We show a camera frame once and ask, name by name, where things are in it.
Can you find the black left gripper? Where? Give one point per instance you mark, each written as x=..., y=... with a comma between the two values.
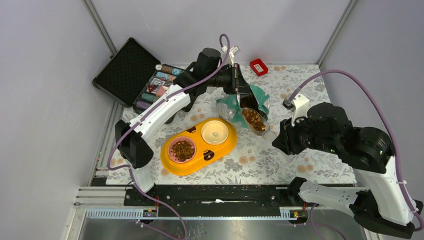
x=238, y=84

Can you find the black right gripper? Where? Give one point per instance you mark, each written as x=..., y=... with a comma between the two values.
x=285, y=140

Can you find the green dog food bag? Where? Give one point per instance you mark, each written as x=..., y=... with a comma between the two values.
x=230, y=109

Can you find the clear plastic scoop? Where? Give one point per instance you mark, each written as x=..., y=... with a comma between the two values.
x=257, y=124

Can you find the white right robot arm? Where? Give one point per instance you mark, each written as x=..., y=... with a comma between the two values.
x=369, y=151

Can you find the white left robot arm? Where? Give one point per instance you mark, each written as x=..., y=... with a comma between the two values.
x=211, y=69

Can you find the yellow double pet bowl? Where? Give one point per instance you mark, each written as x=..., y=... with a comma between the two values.
x=198, y=146

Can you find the small red box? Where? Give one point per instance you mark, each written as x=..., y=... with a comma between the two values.
x=258, y=67

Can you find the floral table mat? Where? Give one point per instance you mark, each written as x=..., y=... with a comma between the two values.
x=253, y=161

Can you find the black poker chip case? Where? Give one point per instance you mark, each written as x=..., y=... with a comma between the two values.
x=135, y=78

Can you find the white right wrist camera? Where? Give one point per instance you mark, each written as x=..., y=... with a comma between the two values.
x=298, y=106

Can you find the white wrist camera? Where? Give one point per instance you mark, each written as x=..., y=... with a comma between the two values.
x=232, y=52
x=298, y=106

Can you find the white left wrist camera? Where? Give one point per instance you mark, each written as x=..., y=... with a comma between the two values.
x=232, y=52

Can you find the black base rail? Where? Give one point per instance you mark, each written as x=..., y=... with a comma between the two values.
x=215, y=200

